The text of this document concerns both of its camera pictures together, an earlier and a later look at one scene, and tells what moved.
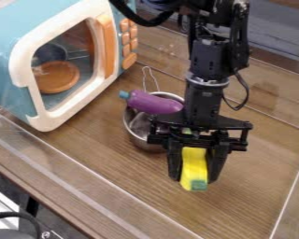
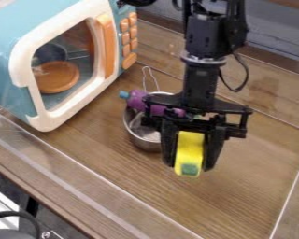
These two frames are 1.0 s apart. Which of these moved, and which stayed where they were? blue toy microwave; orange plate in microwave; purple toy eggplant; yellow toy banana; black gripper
Moved: black gripper; yellow toy banana
Stayed: blue toy microwave; purple toy eggplant; orange plate in microwave
